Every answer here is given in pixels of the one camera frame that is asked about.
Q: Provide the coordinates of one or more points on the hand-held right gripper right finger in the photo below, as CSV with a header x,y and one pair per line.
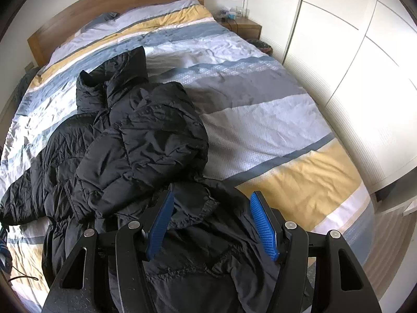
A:
x,y
265,228

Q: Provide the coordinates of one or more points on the small blue box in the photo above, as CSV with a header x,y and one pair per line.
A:
x,y
232,16

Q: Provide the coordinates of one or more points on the wooden nightstand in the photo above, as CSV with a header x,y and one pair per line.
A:
x,y
247,26

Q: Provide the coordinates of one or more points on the dark cloth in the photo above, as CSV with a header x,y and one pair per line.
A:
x,y
26,86

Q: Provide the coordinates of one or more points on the bed with striped duvet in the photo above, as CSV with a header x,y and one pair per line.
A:
x,y
260,120

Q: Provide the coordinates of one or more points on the blue-grey pillow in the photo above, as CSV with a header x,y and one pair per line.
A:
x,y
104,18

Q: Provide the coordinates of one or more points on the black puffer jacket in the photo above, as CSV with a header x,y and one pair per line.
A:
x,y
146,137

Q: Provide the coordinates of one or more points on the dark woven basket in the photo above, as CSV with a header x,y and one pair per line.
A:
x,y
262,46

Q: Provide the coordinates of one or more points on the white wardrobe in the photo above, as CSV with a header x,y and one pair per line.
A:
x,y
358,55

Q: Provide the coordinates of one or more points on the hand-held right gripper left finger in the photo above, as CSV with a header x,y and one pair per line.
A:
x,y
159,228

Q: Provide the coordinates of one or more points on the wooden headboard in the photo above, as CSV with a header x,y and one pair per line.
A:
x,y
97,3

